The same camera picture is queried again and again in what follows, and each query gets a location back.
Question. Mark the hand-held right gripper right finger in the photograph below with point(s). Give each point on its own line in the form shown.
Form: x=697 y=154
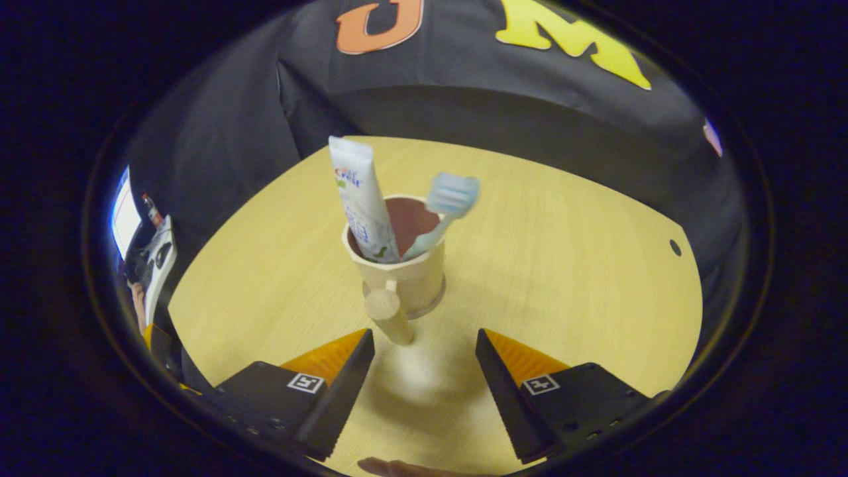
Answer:
x=507 y=397

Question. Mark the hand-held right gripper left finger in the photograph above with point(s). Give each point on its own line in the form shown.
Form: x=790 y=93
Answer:
x=341 y=391

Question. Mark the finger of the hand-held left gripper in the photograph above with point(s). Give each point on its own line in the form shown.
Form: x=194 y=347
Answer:
x=165 y=358

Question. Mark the beige cup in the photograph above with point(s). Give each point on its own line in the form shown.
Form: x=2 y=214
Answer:
x=404 y=278

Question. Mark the white toothpaste tube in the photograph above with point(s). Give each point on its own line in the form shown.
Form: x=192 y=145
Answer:
x=361 y=199

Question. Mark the pale toothbrush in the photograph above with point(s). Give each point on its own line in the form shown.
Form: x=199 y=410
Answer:
x=450 y=195

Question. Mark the light wooden desktop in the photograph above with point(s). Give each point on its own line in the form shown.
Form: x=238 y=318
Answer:
x=563 y=278

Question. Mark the white and black device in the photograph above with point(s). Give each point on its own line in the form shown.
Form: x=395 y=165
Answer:
x=159 y=265

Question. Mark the small red bottle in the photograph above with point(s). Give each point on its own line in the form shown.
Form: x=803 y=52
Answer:
x=152 y=211

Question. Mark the lit monitor screen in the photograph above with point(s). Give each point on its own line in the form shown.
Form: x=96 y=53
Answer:
x=124 y=215

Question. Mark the black backdrop cloth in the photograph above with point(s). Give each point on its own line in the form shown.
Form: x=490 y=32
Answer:
x=265 y=99

